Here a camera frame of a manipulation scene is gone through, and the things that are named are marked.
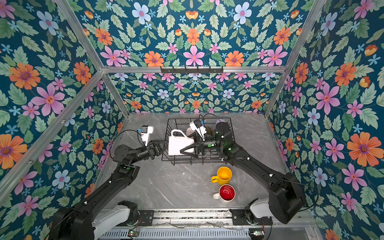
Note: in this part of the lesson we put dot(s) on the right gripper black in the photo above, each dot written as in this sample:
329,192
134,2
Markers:
195,149

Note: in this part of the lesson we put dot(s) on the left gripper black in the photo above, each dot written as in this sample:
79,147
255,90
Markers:
153,150

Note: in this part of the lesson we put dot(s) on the black wire dish rack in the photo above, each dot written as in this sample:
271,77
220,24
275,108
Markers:
223,133

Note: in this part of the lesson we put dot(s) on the amber textured glass cup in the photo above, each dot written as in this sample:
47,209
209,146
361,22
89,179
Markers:
209,131

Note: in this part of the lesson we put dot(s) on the yellow mug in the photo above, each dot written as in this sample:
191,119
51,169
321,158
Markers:
224,175

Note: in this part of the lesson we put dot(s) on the white mug red inside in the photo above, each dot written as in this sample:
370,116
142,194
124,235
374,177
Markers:
226,194

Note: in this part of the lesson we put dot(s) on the lilac plastic cup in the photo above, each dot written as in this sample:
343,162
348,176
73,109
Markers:
220,121

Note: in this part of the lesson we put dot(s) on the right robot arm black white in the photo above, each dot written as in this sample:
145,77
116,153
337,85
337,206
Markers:
286,197

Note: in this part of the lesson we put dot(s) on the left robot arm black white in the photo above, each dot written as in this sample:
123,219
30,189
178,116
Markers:
82,221

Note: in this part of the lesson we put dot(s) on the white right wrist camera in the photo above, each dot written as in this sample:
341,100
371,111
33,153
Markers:
199,130

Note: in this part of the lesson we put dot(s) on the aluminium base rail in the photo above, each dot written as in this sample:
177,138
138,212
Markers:
216,217

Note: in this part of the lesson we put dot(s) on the black hook rail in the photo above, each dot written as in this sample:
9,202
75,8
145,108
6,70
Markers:
191,70

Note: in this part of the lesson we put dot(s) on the aluminium frame post back left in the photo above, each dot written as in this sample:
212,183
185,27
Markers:
100,73

